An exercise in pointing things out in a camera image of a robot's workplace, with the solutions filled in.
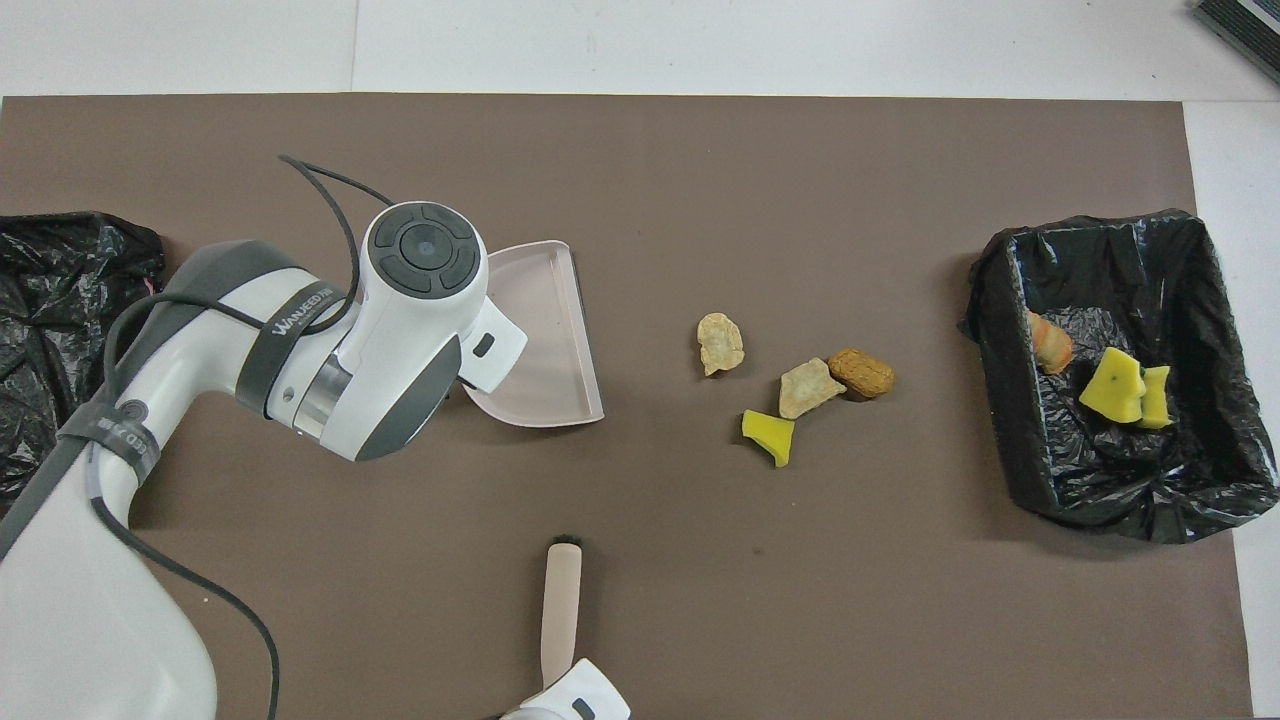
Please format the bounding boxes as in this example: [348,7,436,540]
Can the beige plastic dustpan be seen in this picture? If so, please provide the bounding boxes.
[462,240,607,429]

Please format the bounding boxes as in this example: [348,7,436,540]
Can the beige hand brush black bristles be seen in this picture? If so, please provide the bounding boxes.
[539,533,584,693]

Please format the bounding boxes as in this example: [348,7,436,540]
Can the beige orange bread chunk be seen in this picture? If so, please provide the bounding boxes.
[1027,310,1074,376]

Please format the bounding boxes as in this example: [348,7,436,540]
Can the yellow and green sponge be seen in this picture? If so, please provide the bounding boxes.
[1078,347,1148,425]

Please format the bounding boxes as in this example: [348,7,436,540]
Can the open bin with black bag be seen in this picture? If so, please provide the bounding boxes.
[958,208,1280,546]

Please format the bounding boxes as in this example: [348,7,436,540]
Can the bin wrapped in black bag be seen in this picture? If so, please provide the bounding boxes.
[0,212,167,501]

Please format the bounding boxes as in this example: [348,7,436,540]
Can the yellowish beige bread chunk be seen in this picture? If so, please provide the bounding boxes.
[696,312,746,378]

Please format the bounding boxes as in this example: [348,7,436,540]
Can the small yellow sponge piece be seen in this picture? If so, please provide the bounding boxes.
[741,409,797,469]

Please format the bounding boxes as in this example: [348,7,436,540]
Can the pale beige bread chunk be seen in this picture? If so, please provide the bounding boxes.
[778,357,848,421]

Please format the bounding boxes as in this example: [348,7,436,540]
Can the brown bread roll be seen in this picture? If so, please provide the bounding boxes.
[828,348,897,400]

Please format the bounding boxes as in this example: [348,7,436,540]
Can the brown table mat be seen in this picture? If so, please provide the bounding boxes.
[0,93,1254,720]

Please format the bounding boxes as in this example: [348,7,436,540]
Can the dark ribbed panel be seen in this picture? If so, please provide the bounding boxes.
[1188,0,1280,83]

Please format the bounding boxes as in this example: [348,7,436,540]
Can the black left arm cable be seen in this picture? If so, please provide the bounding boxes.
[60,153,366,720]

